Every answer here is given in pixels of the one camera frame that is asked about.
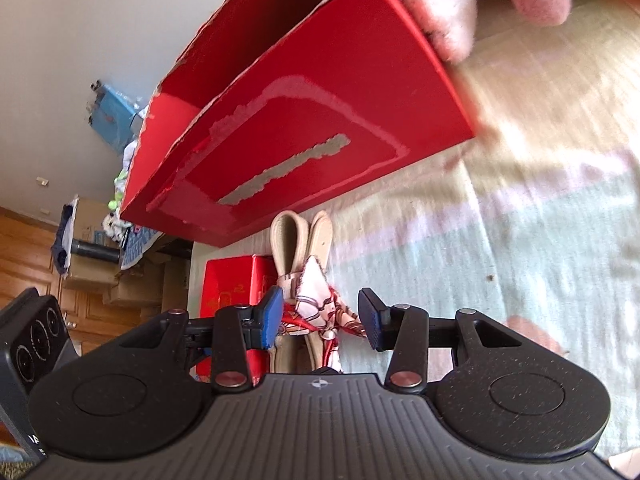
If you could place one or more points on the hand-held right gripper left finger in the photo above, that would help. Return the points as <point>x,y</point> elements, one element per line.
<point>272,317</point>

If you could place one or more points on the printed bear bed sheet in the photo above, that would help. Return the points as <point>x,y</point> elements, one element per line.
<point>500,235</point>

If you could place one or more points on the stack of cardboard boxes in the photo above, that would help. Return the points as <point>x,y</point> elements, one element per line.
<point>135,285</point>

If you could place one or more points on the green frog toy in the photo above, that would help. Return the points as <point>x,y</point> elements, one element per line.
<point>117,192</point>

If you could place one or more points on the pink plush toy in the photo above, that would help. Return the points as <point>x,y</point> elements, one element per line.
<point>440,5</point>

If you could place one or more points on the crumpled white plastic bag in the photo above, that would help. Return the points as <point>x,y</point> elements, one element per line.
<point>132,152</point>

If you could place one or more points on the blue bag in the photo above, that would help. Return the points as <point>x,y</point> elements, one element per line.
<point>115,115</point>

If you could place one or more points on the black cylinder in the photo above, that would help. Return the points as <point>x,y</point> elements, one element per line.
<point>95,251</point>

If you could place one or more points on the dark hanging cloth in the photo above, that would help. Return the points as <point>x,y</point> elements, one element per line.
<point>62,240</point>

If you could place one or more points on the large red cardboard box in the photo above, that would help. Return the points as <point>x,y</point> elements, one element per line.
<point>325,85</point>

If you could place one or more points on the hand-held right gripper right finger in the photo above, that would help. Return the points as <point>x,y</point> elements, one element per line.
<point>370,320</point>

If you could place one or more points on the small red gift box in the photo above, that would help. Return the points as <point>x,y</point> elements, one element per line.
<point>225,285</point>

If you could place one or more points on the blue checkered cloth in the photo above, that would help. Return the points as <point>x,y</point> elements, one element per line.
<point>140,245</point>

